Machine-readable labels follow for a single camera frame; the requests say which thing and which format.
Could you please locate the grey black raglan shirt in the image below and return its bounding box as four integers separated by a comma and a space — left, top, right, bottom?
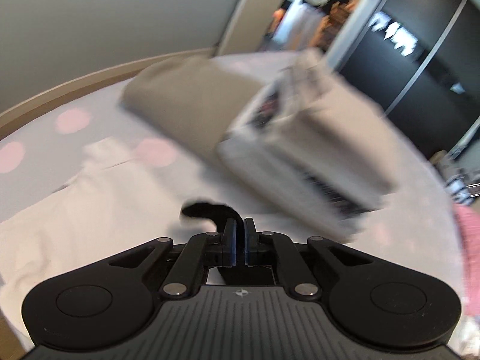
181, 201, 243, 233

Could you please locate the stack of folded clothes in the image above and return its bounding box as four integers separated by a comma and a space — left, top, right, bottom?
122, 49, 397, 241

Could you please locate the white folded garment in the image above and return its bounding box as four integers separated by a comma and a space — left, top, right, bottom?
0, 136, 271, 301

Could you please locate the grey pink dotted duvet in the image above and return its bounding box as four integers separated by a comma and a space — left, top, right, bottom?
0, 48, 470, 350

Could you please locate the pink pillow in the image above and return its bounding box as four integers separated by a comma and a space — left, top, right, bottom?
454, 204, 479, 316

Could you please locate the black sliding wardrobe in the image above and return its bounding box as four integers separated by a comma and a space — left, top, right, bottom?
337, 0, 479, 158

